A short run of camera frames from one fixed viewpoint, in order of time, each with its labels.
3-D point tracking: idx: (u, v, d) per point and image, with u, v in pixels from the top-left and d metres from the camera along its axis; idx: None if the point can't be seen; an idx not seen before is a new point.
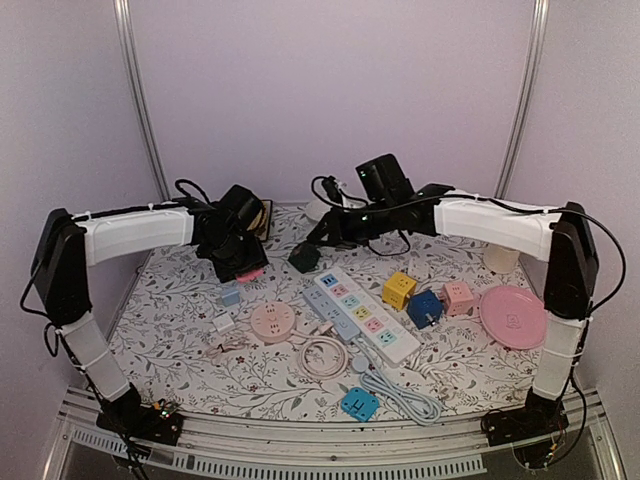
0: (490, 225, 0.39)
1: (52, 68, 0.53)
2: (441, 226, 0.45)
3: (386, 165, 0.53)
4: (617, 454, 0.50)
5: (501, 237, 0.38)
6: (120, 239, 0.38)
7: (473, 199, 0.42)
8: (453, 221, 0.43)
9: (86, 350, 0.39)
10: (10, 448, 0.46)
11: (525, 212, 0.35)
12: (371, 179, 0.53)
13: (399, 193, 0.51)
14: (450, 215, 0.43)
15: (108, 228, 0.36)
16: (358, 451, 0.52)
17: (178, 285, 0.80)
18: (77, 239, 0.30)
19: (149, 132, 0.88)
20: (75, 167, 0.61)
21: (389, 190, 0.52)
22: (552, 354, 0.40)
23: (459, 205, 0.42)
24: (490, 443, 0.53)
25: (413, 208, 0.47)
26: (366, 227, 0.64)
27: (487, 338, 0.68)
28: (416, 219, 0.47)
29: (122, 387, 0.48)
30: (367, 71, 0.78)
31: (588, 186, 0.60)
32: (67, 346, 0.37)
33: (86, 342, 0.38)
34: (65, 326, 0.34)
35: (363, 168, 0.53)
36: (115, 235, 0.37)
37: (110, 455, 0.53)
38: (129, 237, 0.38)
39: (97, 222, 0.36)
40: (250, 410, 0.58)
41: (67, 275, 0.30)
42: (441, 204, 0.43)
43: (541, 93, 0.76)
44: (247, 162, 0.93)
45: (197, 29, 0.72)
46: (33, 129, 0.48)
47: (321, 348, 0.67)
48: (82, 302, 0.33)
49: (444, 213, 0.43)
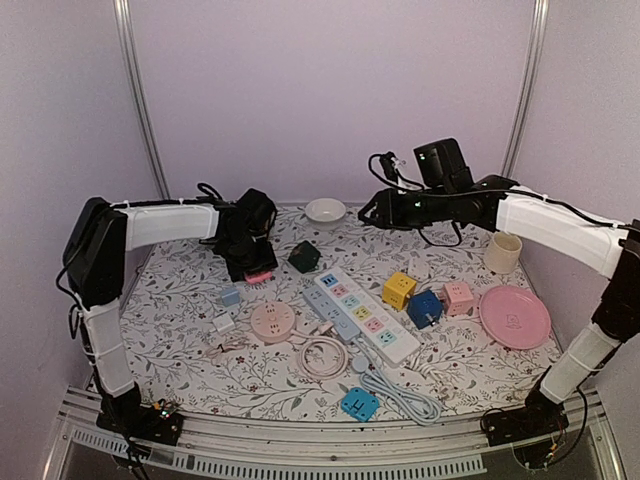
0: (564, 234, 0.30)
1: (53, 68, 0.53)
2: (500, 225, 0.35)
3: (451, 150, 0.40)
4: (617, 454, 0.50)
5: (565, 245, 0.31)
6: (154, 229, 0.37)
7: (541, 197, 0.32)
8: (517, 222, 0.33)
9: (104, 340, 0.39)
10: (9, 448, 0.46)
11: (595, 223, 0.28)
12: (430, 162, 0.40)
13: (461, 182, 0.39)
14: (516, 214, 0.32)
15: (146, 217, 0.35)
16: (358, 451, 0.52)
17: (178, 285, 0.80)
18: (120, 224, 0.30)
19: (149, 132, 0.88)
20: (75, 167, 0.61)
21: (450, 176, 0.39)
22: (574, 363, 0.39)
23: (529, 203, 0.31)
24: (490, 443, 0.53)
25: (474, 197, 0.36)
26: (421, 216, 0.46)
27: (487, 338, 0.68)
28: (477, 211, 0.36)
29: (127, 385, 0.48)
30: (367, 71, 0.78)
31: (588, 186, 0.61)
32: (89, 331, 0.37)
33: (108, 329, 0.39)
34: (93, 307, 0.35)
35: (422, 149, 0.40)
36: (150, 224, 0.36)
37: (109, 455, 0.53)
38: (162, 227, 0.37)
39: (136, 209, 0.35)
40: (250, 410, 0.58)
41: (109, 257, 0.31)
42: (507, 201, 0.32)
43: (541, 93, 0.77)
44: (247, 162, 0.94)
45: (198, 29, 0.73)
46: (34, 128, 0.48)
47: (321, 347, 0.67)
48: (116, 285, 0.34)
49: (508, 211, 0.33)
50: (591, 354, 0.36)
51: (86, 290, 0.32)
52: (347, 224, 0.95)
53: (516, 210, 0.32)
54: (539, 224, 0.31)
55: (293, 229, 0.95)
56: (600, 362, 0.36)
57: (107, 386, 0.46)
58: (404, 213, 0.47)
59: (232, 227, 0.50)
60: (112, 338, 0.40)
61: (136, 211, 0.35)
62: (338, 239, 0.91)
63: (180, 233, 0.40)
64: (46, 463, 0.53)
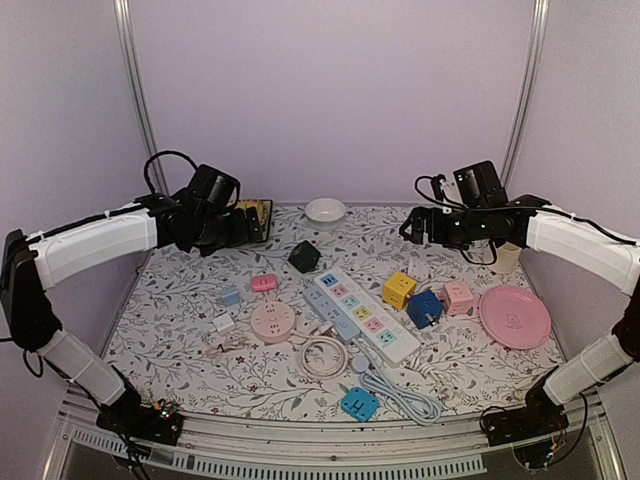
0: (588, 252, 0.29)
1: (51, 68, 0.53)
2: (529, 241, 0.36)
3: (487, 172, 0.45)
4: (617, 454, 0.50)
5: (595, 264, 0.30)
6: (77, 257, 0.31)
7: (569, 218, 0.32)
8: (543, 238, 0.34)
9: (70, 367, 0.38)
10: (9, 448, 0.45)
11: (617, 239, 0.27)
12: (467, 183, 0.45)
13: (496, 200, 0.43)
14: (545, 232, 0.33)
15: (65, 247, 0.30)
16: (358, 451, 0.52)
17: (178, 285, 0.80)
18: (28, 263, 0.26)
19: (149, 131, 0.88)
20: (75, 165, 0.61)
21: (486, 196, 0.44)
22: (579, 372, 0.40)
23: (557, 220, 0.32)
24: (490, 443, 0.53)
25: (507, 215, 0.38)
26: (461, 234, 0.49)
27: (487, 338, 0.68)
28: (508, 228, 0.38)
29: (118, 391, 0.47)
30: (367, 70, 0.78)
31: (587, 188, 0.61)
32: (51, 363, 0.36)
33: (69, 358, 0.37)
34: (41, 352, 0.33)
35: (459, 172, 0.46)
36: (73, 254, 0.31)
37: (109, 455, 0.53)
38: (85, 252, 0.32)
39: (50, 240, 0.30)
40: (250, 410, 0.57)
41: (31, 297, 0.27)
42: (537, 218, 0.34)
43: (540, 93, 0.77)
44: (247, 162, 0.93)
45: (199, 31, 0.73)
46: (33, 129, 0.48)
47: (321, 348, 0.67)
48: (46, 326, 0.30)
49: (540, 229, 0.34)
50: (606, 369, 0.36)
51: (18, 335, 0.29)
52: (347, 224, 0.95)
53: (540, 223, 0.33)
54: (564, 241, 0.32)
55: (293, 228, 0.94)
56: (610, 372, 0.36)
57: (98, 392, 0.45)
58: (449, 229, 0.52)
59: (177, 228, 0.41)
60: (76, 363, 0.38)
61: (48, 243, 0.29)
62: (338, 239, 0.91)
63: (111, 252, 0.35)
64: (46, 463, 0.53)
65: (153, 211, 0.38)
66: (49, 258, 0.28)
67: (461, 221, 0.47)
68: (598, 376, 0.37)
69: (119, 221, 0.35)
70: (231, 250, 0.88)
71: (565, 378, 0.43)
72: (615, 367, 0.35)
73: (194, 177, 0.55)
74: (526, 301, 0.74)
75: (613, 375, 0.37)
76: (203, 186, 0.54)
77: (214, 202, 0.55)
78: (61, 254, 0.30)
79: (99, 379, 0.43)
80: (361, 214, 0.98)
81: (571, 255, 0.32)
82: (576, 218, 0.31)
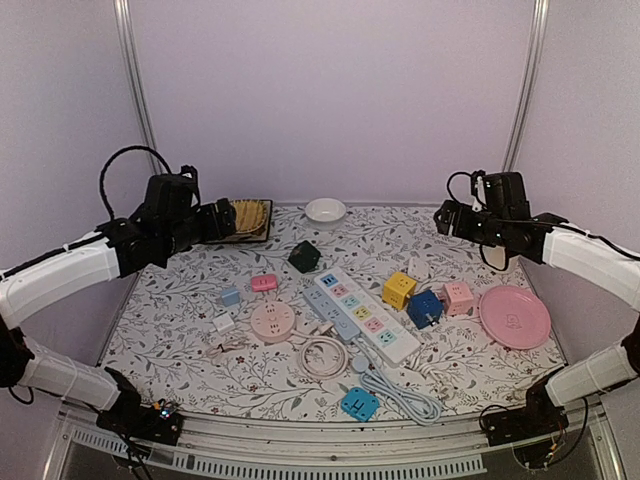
0: (606, 269, 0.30)
1: (51, 68, 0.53)
2: (544, 256, 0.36)
3: (514, 182, 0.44)
4: (617, 454, 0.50)
5: (610, 281, 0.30)
6: (36, 296, 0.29)
7: (584, 235, 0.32)
8: (558, 255, 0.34)
9: (54, 387, 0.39)
10: (10, 447, 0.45)
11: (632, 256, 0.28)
12: (494, 191, 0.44)
13: (519, 211, 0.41)
14: (561, 248, 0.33)
15: (25, 286, 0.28)
16: (358, 451, 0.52)
17: (178, 285, 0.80)
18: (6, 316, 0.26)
19: (149, 131, 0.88)
20: (75, 165, 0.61)
21: (508, 207, 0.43)
22: (582, 379, 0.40)
23: (573, 237, 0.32)
24: (490, 443, 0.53)
25: (525, 231, 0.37)
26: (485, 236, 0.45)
27: (487, 338, 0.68)
28: (525, 243, 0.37)
29: (109, 397, 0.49)
30: (367, 70, 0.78)
31: (587, 188, 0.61)
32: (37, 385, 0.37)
33: (51, 378, 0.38)
34: (20, 382, 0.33)
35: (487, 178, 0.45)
36: (32, 294, 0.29)
37: (109, 455, 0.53)
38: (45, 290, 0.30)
39: (9, 280, 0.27)
40: (250, 410, 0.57)
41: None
42: (553, 234, 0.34)
43: (540, 93, 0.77)
44: (247, 162, 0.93)
45: (199, 31, 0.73)
46: (33, 128, 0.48)
47: (322, 348, 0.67)
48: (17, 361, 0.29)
49: (556, 246, 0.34)
50: (609, 378, 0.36)
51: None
52: (347, 224, 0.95)
53: (557, 240, 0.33)
54: (580, 259, 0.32)
55: (293, 228, 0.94)
56: (613, 382, 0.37)
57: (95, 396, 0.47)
58: (471, 227, 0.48)
59: (142, 257, 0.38)
60: (59, 382, 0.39)
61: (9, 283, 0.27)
62: (338, 239, 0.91)
63: (70, 286, 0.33)
64: (46, 463, 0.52)
65: (114, 240, 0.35)
66: (8, 301, 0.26)
67: (483, 225, 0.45)
68: (600, 384, 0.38)
69: (80, 255, 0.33)
70: (224, 255, 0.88)
71: (566, 382, 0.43)
72: (619, 378, 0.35)
73: (148, 188, 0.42)
74: (521, 301, 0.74)
75: (616, 384, 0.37)
76: (157, 200, 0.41)
77: (171, 211, 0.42)
78: (21, 294, 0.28)
79: (92, 388, 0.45)
80: (361, 214, 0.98)
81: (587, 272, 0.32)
82: (591, 235, 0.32)
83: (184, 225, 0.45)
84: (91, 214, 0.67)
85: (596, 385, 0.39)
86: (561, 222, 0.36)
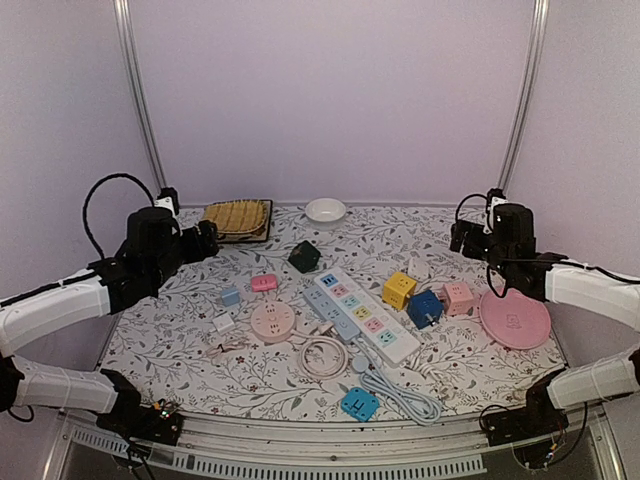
0: (607, 299, 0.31)
1: (51, 68, 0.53)
2: (547, 294, 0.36)
3: (524, 216, 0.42)
4: (617, 454, 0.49)
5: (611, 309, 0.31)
6: (28, 328, 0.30)
7: (582, 268, 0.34)
8: (560, 290, 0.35)
9: (49, 401, 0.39)
10: (10, 447, 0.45)
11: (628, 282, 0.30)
12: (502, 226, 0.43)
13: (526, 249, 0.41)
14: (562, 284, 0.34)
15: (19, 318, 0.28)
16: (358, 451, 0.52)
17: (178, 285, 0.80)
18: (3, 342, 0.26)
19: (149, 131, 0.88)
20: (75, 165, 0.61)
21: (515, 245, 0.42)
22: (583, 386, 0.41)
23: (573, 272, 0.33)
24: (490, 443, 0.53)
25: (526, 273, 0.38)
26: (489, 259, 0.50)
27: (487, 338, 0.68)
28: (526, 284, 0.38)
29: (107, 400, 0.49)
30: (367, 70, 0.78)
31: (587, 188, 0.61)
32: (35, 400, 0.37)
33: (47, 391, 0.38)
34: (16, 401, 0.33)
35: (498, 212, 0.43)
36: (24, 327, 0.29)
37: (109, 455, 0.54)
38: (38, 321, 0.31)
39: (4, 310, 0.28)
40: (250, 410, 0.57)
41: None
42: (553, 272, 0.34)
43: (540, 93, 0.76)
44: (247, 162, 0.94)
45: (199, 31, 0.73)
46: (33, 128, 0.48)
47: (321, 348, 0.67)
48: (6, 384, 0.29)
49: (558, 283, 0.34)
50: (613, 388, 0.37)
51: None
52: (347, 225, 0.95)
53: (557, 275, 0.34)
54: (582, 292, 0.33)
55: (293, 229, 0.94)
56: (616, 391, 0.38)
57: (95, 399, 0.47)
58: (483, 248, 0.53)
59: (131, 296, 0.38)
60: (53, 395, 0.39)
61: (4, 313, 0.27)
62: (338, 239, 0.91)
63: (60, 321, 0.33)
64: (46, 463, 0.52)
65: (105, 278, 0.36)
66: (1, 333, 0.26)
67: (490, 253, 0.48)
68: (604, 393, 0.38)
69: (74, 290, 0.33)
70: (214, 265, 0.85)
71: (567, 388, 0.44)
72: (623, 388, 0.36)
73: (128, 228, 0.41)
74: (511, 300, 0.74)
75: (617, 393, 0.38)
76: (138, 239, 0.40)
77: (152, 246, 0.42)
78: (15, 325, 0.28)
79: (91, 393, 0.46)
80: (361, 214, 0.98)
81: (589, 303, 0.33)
82: (588, 268, 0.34)
83: (169, 254, 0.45)
84: (90, 215, 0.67)
85: (597, 392, 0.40)
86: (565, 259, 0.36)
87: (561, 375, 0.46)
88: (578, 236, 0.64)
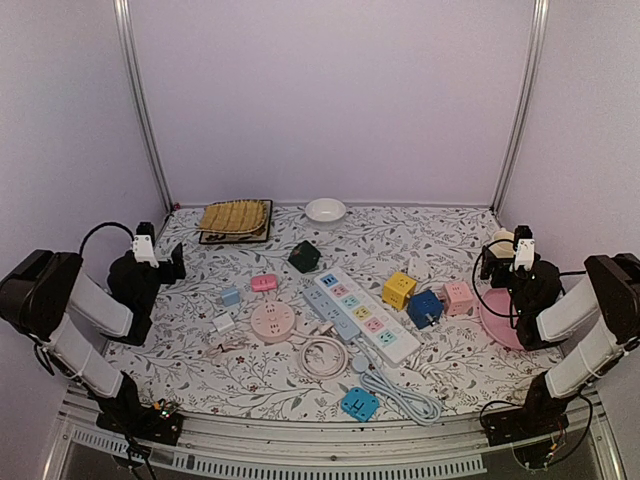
0: (563, 309, 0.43)
1: (52, 68, 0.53)
2: (543, 335, 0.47)
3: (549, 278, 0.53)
4: (617, 454, 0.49)
5: (571, 314, 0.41)
6: (92, 297, 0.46)
7: (553, 306, 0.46)
8: (547, 326, 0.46)
9: (75, 362, 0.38)
10: (10, 448, 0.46)
11: (565, 296, 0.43)
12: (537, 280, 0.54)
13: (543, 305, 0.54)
14: (547, 320, 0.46)
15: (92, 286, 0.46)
16: (358, 451, 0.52)
17: (179, 285, 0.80)
18: (63, 262, 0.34)
19: (149, 131, 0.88)
20: (75, 164, 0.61)
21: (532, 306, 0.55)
22: (578, 360, 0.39)
23: (546, 311, 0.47)
24: (490, 443, 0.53)
25: (526, 332, 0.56)
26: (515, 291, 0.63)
27: (487, 338, 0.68)
28: (527, 339, 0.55)
29: (115, 387, 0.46)
30: (367, 69, 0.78)
31: (587, 188, 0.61)
32: (61, 358, 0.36)
33: (71, 345, 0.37)
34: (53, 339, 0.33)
35: (533, 271, 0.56)
36: (92, 291, 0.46)
37: (109, 456, 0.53)
38: (97, 297, 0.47)
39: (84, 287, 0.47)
40: (250, 410, 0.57)
41: (48, 297, 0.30)
42: (540, 316, 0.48)
43: (540, 93, 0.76)
44: (246, 162, 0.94)
45: (198, 31, 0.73)
46: (33, 129, 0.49)
47: (321, 348, 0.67)
48: (54, 316, 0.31)
49: (543, 322, 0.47)
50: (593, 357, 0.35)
51: (14, 320, 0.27)
52: (347, 224, 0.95)
53: (545, 316, 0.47)
54: (556, 316, 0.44)
55: (293, 228, 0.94)
56: (603, 365, 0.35)
57: (107, 382, 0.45)
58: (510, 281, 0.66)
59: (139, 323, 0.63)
60: (77, 354, 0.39)
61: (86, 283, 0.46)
62: (338, 239, 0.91)
63: (107, 310, 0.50)
64: (46, 462, 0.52)
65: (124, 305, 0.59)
66: (87, 280, 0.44)
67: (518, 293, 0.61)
68: (590, 365, 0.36)
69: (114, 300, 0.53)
70: (171, 244, 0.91)
71: (566, 374, 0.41)
72: (602, 354, 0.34)
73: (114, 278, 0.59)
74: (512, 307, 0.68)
75: (607, 367, 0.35)
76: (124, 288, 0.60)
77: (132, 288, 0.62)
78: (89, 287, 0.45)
79: (104, 369, 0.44)
80: (361, 214, 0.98)
81: (560, 318, 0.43)
82: (556, 304, 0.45)
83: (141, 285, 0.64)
84: (100, 251, 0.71)
85: (585, 368, 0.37)
86: (550, 310, 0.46)
87: (559, 367, 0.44)
88: (577, 235, 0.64)
